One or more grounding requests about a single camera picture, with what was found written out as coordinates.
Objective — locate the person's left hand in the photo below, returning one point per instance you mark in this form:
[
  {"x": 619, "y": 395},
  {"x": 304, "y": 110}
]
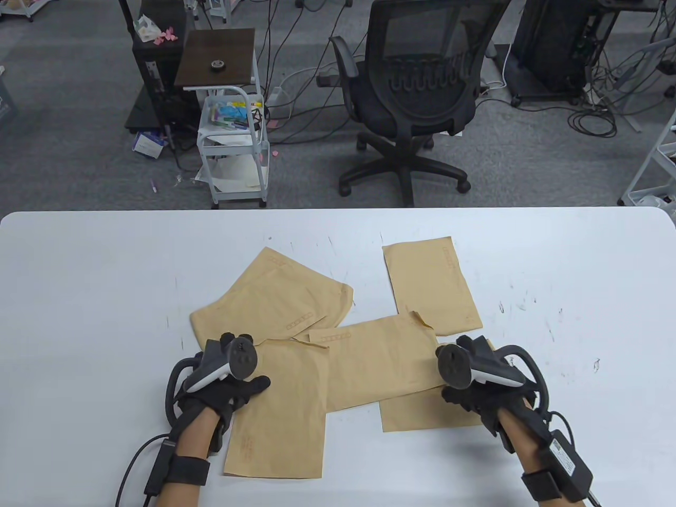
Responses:
[{"x": 232, "y": 396}]

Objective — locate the person's right hand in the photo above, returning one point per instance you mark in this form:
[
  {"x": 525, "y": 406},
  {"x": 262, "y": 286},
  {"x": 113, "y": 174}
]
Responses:
[{"x": 483, "y": 404}]

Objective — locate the person's right thumb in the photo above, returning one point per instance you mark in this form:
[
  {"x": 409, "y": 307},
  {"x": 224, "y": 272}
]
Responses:
[{"x": 452, "y": 395}]

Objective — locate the person's left thumb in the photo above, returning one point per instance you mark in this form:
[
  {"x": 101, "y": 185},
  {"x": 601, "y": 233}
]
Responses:
[{"x": 254, "y": 386}]

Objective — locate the person's left forearm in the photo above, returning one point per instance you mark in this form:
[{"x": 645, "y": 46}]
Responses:
[{"x": 187, "y": 438}]

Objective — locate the person's right forearm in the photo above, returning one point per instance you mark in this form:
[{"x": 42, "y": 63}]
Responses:
[{"x": 525, "y": 449}]

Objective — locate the grey controller on right glove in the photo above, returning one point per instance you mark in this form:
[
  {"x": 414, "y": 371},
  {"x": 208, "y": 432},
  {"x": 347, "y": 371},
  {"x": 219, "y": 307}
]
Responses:
[{"x": 465, "y": 364}]

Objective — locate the grey controller on glove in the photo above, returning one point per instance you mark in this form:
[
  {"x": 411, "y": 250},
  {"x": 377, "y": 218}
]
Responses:
[
  {"x": 232, "y": 362},
  {"x": 465, "y": 364}
]

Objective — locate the grey controller on left glove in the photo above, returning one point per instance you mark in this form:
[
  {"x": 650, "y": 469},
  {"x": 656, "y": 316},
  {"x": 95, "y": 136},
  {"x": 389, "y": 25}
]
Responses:
[{"x": 232, "y": 362}]

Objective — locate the brown paper envelope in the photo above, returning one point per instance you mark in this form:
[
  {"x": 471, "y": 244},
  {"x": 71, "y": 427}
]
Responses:
[
  {"x": 433, "y": 285},
  {"x": 285, "y": 412},
  {"x": 422, "y": 414},
  {"x": 301, "y": 280},
  {"x": 375, "y": 364},
  {"x": 248, "y": 317}
]

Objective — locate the white rolling cart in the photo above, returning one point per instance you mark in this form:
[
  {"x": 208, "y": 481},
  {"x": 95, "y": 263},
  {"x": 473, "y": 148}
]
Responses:
[{"x": 232, "y": 148}]

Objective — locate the blue and white box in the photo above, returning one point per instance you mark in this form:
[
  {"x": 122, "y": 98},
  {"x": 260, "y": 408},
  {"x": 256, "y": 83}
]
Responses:
[{"x": 148, "y": 145}]

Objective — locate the white power strip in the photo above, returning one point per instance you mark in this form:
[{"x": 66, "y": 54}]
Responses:
[{"x": 280, "y": 96}]

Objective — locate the black mesh office chair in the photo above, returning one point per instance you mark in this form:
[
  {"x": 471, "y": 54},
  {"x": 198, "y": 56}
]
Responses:
[{"x": 422, "y": 95}]

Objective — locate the black tape roll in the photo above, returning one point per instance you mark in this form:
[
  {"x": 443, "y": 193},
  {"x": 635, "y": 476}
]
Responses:
[{"x": 218, "y": 65}]

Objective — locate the black computer tower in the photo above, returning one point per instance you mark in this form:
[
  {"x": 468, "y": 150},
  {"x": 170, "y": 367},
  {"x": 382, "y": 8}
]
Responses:
[{"x": 158, "y": 74}]

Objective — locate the dark brown cart top board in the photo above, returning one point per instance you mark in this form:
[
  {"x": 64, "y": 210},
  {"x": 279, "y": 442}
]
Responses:
[{"x": 216, "y": 53}]

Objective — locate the pink paper scraps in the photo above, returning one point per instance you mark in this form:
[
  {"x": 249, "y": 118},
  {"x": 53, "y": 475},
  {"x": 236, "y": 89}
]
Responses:
[{"x": 168, "y": 36}]

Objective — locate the black computer case on stand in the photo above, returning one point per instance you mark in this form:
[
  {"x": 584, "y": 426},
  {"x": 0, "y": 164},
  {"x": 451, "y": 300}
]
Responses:
[{"x": 560, "y": 42}]

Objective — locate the tissue pack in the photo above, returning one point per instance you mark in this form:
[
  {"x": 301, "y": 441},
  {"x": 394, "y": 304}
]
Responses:
[{"x": 146, "y": 29}]

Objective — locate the white metal rack frame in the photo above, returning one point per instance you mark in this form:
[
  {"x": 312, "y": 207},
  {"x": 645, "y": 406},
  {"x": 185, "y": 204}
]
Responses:
[{"x": 652, "y": 163}]

